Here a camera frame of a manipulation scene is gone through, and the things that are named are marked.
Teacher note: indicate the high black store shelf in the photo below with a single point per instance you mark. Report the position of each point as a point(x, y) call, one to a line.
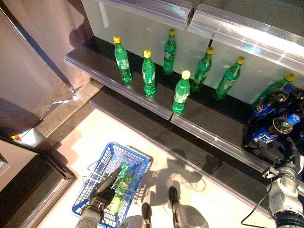
point(237, 26)

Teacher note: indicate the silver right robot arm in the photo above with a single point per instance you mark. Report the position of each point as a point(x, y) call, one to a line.
point(285, 190)

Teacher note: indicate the low black base shelf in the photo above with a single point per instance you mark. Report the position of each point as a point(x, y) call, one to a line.
point(142, 123)

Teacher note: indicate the blue plastic shopping basket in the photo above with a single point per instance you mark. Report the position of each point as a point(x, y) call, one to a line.
point(141, 171)

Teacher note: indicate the dark stone plinth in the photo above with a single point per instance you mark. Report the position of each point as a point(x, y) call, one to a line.
point(71, 111)

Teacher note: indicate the black shelf bracket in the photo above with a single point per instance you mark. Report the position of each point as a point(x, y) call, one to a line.
point(210, 43)

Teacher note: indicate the black side unit base shelf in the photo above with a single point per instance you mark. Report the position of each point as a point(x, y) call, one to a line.
point(31, 190)

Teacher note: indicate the silver right robot leg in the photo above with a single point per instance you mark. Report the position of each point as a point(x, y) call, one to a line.
point(190, 216)

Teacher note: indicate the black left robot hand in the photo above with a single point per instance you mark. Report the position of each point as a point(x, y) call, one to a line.
point(104, 194)

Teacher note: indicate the silver left robot leg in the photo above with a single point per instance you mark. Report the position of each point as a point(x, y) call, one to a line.
point(146, 211)

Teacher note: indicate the blue label cola bottle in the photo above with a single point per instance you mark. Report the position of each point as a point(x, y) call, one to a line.
point(263, 109)
point(263, 135)

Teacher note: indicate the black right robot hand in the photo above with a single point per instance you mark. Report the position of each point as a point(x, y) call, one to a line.
point(282, 159)

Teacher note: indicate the silver robot leg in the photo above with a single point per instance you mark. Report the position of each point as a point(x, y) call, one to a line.
point(146, 211)
point(190, 216)

